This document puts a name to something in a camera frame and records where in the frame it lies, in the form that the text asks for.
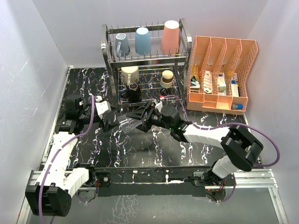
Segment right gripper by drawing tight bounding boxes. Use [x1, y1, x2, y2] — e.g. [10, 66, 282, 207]
[127, 101, 173, 132]

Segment clear plastic cup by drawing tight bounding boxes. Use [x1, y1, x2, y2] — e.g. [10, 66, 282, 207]
[117, 115, 142, 133]

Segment black cup cream interior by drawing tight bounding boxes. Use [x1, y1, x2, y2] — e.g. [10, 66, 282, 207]
[121, 83, 141, 103]

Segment cream and brown steel cup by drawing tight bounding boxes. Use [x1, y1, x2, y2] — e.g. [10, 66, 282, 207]
[160, 70, 174, 89]

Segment cream floral mug green inside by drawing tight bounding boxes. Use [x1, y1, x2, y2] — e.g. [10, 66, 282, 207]
[121, 66, 139, 85]

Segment pink plastic cup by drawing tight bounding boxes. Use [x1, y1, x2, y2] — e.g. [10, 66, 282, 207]
[160, 20, 179, 55]

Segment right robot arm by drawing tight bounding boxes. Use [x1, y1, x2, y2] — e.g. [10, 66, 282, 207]
[126, 101, 263, 185]

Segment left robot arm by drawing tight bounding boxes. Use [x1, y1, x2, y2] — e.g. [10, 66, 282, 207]
[25, 95, 117, 218]

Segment steel two-tier dish rack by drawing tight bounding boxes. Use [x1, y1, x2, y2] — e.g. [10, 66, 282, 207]
[100, 18, 192, 107]

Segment teal white small items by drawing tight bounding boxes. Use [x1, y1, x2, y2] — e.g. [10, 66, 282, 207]
[190, 77, 201, 93]

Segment yellow striped packet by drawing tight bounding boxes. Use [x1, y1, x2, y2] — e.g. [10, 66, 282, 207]
[192, 64, 199, 81]

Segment white leaflet packet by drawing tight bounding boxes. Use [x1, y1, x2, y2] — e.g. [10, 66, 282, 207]
[203, 70, 213, 94]

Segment light blue plastic cup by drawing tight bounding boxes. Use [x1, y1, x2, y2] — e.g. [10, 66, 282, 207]
[135, 27, 151, 56]

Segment white red medicine box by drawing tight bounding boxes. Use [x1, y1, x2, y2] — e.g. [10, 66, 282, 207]
[217, 72, 227, 96]

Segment orange plastic file organizer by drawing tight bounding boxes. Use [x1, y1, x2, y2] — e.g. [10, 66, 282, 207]
[186, 36, 258, 115]

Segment blue capped small bottle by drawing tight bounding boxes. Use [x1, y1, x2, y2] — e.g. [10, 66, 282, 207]
[231, 104, 243, 110]

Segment white blue medicine box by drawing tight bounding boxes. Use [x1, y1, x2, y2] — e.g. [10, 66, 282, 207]
[231, 73, 239, 97]

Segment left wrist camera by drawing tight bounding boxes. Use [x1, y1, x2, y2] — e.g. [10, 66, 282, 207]
[95, 96, 111, 119]

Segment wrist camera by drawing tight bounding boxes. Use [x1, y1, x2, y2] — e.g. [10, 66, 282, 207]
[95, 96, 111, 119]
[152, 95, 170, 114]

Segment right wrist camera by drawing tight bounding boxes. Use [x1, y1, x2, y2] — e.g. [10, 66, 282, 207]
[152, 95, 170, 114]

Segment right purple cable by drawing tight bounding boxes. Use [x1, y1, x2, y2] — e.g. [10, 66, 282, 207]
[163, 95, 281, 205]

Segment grey-blue handled mug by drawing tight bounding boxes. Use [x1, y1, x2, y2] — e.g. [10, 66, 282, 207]
[115, 33, 130, 57]

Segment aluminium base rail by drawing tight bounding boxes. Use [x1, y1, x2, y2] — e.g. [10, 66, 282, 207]
[25, 167, 288, 224]

